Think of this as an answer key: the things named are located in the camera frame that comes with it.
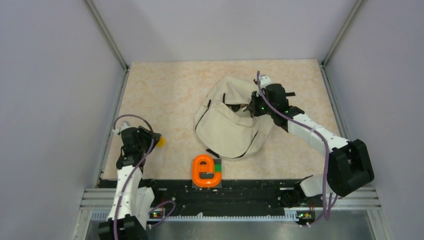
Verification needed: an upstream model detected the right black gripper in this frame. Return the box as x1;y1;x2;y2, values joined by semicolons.
246;90;276;117

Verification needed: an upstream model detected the yellow eraser block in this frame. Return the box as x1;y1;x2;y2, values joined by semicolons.
156;136;167;148

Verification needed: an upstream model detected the cream canvas student bag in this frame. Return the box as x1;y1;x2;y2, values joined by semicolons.
194;76;275;161

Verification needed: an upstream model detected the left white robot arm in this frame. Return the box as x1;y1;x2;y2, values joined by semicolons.
97;121;162;240

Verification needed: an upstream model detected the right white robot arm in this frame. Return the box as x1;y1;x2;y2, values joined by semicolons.
247;83;375;206

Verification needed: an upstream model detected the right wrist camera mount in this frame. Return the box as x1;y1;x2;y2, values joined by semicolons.
256;75;272;89

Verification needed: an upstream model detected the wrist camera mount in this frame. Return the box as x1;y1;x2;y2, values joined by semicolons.
256;75;272;89
112;121;132;135

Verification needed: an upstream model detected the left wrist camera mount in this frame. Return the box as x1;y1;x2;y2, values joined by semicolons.
112;121;132;135

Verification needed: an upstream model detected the orange ring toy on bricks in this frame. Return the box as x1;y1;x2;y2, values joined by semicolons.
191;154;223;189

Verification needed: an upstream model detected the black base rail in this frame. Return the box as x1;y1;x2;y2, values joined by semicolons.
139;179;322;217

